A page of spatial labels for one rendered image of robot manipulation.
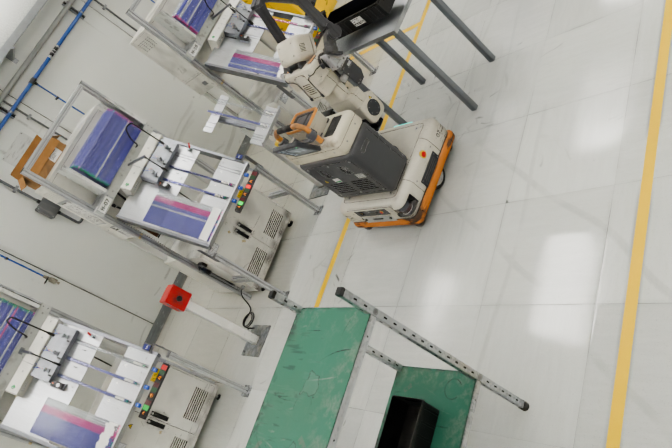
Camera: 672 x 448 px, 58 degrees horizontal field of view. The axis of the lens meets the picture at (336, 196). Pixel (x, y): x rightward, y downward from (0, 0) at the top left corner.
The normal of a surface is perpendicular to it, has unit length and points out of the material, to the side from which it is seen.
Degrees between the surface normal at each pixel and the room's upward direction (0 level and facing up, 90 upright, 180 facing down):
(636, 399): 0
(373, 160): 90
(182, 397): 91
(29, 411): 47
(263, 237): 90
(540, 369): 0
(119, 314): 90
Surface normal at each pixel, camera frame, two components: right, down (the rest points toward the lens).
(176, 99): 0.63, -0.15
